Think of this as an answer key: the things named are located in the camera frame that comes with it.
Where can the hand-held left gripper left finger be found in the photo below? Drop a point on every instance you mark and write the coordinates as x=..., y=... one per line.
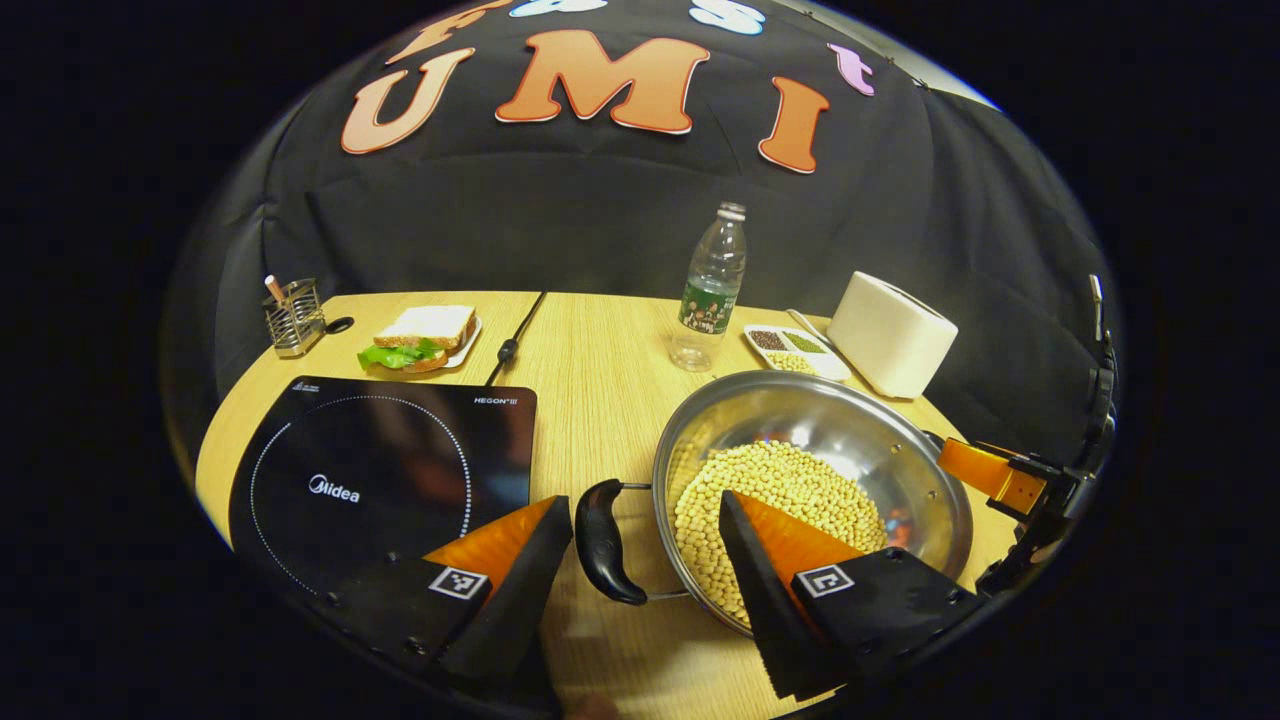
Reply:
x=520, y=600

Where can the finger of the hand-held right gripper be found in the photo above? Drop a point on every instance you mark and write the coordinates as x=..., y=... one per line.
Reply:
x=985, y=470

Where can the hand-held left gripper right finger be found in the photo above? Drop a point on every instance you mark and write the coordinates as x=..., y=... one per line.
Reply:
x=760, y=600

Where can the pile of yellow soybeans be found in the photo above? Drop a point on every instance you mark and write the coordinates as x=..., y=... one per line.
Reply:
x=780, y=480

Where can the black induction cooktop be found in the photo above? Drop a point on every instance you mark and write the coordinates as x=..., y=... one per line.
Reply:
x=380, y=470

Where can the white toaster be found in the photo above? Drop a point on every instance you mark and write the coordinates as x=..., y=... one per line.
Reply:
x=890, y=335

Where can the white divided bean dish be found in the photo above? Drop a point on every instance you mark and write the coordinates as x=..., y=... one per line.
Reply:
x=800, y=352

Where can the small white plate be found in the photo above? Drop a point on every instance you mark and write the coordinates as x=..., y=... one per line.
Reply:
x=468, y=345

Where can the sandwich with lettuce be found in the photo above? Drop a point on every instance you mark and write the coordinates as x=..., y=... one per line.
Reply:
x=425, y=330

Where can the clear plastic water bottle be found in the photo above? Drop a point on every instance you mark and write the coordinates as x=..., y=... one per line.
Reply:
x=712, y=290

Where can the black backdrop cloth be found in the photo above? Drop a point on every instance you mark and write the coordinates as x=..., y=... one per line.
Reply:
x=600, y=220

